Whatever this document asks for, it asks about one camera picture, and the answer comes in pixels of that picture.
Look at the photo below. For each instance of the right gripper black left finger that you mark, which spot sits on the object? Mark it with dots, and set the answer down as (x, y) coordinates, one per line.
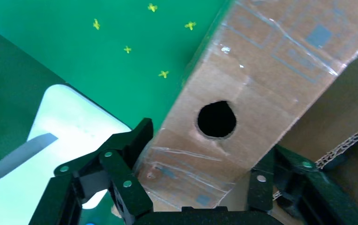
(117, 167)

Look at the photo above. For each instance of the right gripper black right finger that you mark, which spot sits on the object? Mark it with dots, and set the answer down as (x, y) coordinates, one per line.
(303, 186)

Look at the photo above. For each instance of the small brown cardboard box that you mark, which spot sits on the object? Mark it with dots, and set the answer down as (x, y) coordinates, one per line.
(259, 77)

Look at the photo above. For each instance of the large open cardboard carton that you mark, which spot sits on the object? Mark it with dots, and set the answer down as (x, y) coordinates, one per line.
(337, 108)

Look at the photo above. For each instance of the green table cloth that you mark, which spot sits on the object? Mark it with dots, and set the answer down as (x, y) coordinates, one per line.
(73, 46)

